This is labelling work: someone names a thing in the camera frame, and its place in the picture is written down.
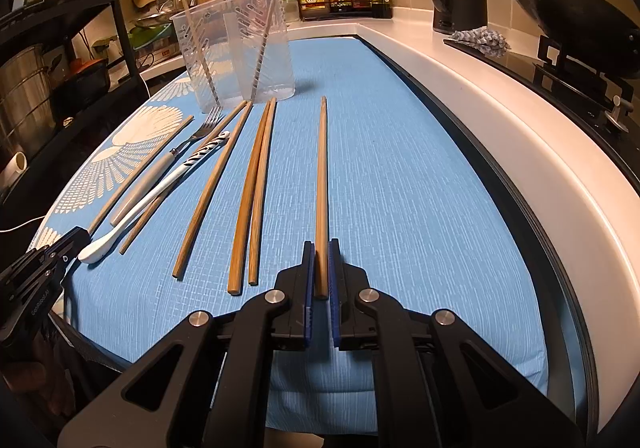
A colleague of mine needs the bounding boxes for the wooden chopstick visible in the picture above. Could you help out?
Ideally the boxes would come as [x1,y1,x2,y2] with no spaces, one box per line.
[316,96,329,299]
[248,99,276,286]
[119,101,248,255]
[172,101,254,281]
[227,102,271,296]
[88,115,193,237]

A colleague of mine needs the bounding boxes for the white handled fork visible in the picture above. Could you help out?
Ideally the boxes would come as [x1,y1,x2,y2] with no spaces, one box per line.
[110,103,221,227]

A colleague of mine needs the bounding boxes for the black shelf unit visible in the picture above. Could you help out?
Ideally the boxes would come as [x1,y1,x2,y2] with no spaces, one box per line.
[1,0,147,209]

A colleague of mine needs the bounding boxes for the blue patterned table mat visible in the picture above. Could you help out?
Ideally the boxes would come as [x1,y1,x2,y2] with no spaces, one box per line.
[28,36,549,435]

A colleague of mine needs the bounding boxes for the steel stock pot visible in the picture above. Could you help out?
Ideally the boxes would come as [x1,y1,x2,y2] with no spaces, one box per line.
[1,44,55,157]

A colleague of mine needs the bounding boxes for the orange lidded black pot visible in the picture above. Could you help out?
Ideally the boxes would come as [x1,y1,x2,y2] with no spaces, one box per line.
[50,59,111,122]

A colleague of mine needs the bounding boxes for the clear plastic utensil holder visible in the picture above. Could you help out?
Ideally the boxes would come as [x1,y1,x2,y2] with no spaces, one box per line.
[171,0,295,113]

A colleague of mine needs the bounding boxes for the black gas stove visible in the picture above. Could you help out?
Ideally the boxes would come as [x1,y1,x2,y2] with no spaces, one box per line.
[445,38,639,189]

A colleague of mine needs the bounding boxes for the blue checkered cloth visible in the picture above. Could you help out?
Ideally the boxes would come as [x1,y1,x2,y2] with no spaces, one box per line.
[451,26,511,58]

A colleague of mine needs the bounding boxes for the black wok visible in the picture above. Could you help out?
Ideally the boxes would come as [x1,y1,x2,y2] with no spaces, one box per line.
[516,0,639,79]

